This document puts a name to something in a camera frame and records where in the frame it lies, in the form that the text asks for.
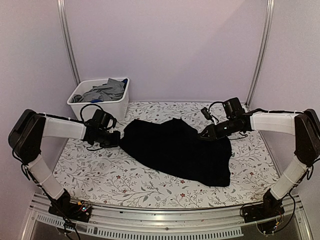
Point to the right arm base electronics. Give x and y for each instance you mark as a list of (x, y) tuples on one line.
[(262, 215)]

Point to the aluminium frame post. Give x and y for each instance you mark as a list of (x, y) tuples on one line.
[(262, 51), (67, 40)]

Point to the right aluminium frame post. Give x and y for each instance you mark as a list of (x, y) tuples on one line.
[(262, 51)]

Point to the grey garment in bin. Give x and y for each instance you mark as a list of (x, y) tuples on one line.
[(113, 90)]

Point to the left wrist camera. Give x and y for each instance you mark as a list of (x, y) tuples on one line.
[(103, 120)]

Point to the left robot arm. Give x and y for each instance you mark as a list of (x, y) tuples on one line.
[(26, 137)]

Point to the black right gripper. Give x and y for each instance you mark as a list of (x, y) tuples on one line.
[(213, 134)]

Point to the black t-shirt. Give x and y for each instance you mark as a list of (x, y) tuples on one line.
[(173, 148)]

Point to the aluminium front rail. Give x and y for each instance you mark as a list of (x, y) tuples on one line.
[(108, 222)]

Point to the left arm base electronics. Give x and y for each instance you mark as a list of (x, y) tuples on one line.
[(80, 211)]

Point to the blue garment in bin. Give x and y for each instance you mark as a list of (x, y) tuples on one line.
[(125, 81)]

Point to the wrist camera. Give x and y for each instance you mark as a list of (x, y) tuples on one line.
[(233, 108), (103, 120)]

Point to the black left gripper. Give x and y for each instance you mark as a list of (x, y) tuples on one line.
[(115, 142)]

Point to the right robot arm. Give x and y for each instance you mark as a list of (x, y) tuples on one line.
[(293, 138)]

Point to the left aluminium frame post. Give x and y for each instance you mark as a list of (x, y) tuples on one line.
[(67, 40)]

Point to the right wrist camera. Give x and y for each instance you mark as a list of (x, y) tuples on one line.
[(233, 108)]

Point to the floral tablecloth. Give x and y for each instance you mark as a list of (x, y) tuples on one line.
[(110, 176)]

